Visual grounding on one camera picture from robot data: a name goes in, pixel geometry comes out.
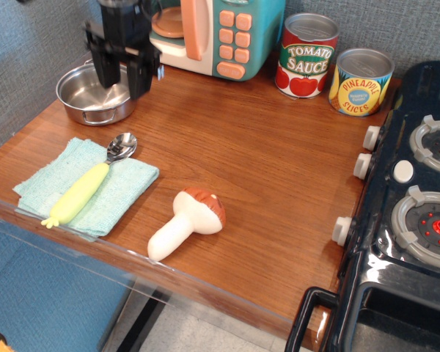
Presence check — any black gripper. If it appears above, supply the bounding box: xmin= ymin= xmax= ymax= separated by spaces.
xmin=84 ymin=1 xmax=164 ymax=100

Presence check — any small stainless steel pot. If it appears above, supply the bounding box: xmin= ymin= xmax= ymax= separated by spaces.
xmin=56 ymin=59 xmax=136 ymax=126

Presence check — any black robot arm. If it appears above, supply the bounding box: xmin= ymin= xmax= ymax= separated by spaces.
xmin=84 ymin=1 xmax=163 ymax=100

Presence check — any teal toy microwave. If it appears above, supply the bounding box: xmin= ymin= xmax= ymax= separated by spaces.
xmin=150 ymin=1 xmax=285 ymax=81

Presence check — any light teal folded cloth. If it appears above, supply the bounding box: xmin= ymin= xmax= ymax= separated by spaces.
xmin=13 ymin=138 xmax=159 ymax=239

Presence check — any plush toy mushroom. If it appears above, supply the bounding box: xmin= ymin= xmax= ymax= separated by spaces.
xmin=147 ymin=187 xmax=226 ymax=261

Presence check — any tomato sauce can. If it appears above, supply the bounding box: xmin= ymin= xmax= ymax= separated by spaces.
xmin=275 ymin=12 xmax=339 ymax=98

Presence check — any clear acrylic table guard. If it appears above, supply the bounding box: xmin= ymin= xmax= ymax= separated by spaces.
xmin=0 ymin=201 xmax=285 ymax=351

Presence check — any pineapple slices can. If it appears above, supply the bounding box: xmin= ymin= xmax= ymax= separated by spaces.
xmin=329 ymin=48 xmax=395 ymax=117

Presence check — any black toy stove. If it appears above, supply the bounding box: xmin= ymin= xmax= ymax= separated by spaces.
xmin=285 ymin=61 xmax=440 ymax=351

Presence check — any spoon with yellow-green handle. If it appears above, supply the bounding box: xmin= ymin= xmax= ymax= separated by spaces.
xmin=41 ymin=132 xmax=138 ymax=229

